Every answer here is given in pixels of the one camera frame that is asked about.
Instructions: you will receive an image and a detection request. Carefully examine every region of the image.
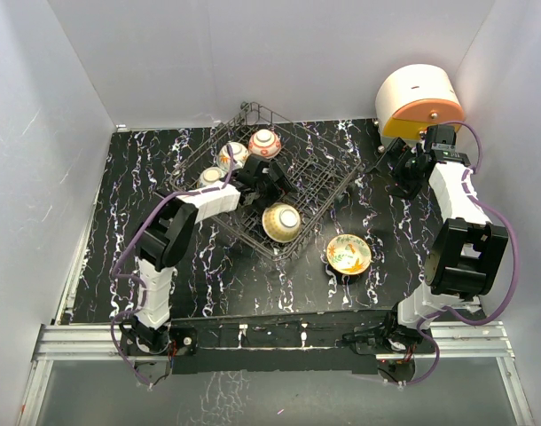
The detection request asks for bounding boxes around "blue scalloped sun bowl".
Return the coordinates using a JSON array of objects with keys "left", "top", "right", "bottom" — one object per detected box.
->
[{"left": 262, "top": 203, "right": 302, "bottom": 243}]

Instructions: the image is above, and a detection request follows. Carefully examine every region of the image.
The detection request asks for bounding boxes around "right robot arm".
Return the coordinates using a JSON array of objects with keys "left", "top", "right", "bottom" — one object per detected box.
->
[{"left": 372, "top": 122, "right": 509, "bottom": 352}]

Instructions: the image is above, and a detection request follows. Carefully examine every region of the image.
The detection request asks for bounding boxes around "aluminium rail frame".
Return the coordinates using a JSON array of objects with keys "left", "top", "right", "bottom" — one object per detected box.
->
[{"left": 17, "top": 154, "right": 536, "bottom": 426}]

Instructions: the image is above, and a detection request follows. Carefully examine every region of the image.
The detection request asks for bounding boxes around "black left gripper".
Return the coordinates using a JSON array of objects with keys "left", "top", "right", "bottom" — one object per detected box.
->
[{"left": 252, "top": 163, "right": 296, "bottom": 217}]

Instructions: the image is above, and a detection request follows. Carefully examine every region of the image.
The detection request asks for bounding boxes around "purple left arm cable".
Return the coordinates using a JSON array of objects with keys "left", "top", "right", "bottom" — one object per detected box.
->
[{"left": 108, "top": 141, "right": 236, "bottom": 387}]

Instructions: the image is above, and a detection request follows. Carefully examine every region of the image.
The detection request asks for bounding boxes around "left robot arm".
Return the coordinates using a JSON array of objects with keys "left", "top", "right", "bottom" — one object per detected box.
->
[{"left": 112, "top": 154, "right": 295, "bottom": 354}]

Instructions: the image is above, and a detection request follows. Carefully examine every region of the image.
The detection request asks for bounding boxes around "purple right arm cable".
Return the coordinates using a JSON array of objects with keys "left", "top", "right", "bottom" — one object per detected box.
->
[{"left": 405, "top": 120, "right": 522, "bottom": 386}]

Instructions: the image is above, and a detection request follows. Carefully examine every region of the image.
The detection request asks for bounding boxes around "round pastel drawer cabinet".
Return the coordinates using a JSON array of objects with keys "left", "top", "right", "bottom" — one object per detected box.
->
[{"left": 375, "top": 64, "right": 465, "bottom": 141}]

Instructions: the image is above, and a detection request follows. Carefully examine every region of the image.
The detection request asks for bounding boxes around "blue and yellow patterned bowl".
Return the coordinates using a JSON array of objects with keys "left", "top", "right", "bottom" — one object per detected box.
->
[{"left": 197, "top": 166, "right": 226, "bottom": 188}]

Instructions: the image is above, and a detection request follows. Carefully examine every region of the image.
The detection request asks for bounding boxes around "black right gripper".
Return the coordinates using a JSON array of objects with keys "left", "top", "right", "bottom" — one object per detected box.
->
[{"left": 366, "top": 138, "right": 425, "bottom": 200}]

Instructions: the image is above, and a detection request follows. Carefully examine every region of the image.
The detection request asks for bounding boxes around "yellow rim leaf bowl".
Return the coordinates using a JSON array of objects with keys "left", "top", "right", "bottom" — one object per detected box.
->
[{"left": 216, "top": 141, "right": 249, "bottom": 172}]

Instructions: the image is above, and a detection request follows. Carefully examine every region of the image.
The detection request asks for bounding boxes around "orange flower leaf bowl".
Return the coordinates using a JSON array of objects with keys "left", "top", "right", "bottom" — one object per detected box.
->
[{"left": 326, "top": 234, "right": 372, "bottom": 276}]

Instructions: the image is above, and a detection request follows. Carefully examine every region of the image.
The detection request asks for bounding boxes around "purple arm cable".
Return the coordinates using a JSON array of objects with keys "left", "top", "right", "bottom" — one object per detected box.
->
[
  {"left": 405, "top": 120, "right": 522, "bottom": 386},
  {"left": 108, "top": 141, "right": 236, "bottom": 387}
]

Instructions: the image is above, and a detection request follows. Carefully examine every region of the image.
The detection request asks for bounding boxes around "grey wire dish rack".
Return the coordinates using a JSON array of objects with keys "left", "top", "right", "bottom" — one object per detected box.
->
[{"left": 169, "top": 102, "right": 361, "bottom": 261}]

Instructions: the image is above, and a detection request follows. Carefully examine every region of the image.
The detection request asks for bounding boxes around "red orange floral bowl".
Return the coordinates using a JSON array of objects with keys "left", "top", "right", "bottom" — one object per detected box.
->
[{"left": 247, "top": 129, "right": 282, "bottom": 159}]

